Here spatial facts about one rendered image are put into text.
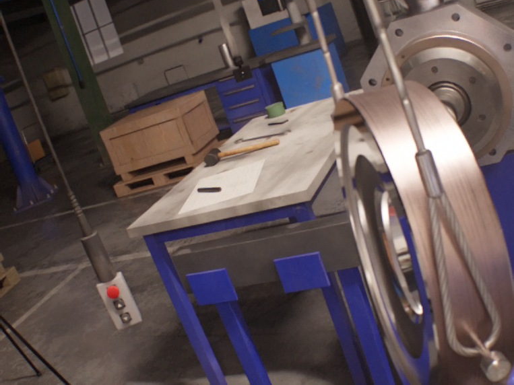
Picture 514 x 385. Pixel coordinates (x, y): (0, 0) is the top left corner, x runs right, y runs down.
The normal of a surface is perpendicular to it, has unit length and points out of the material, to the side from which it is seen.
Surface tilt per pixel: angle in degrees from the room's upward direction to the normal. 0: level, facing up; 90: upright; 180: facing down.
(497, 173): 90
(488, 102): 90
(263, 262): 90
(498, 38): 90
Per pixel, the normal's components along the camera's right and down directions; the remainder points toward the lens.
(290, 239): -0.31, 0.35
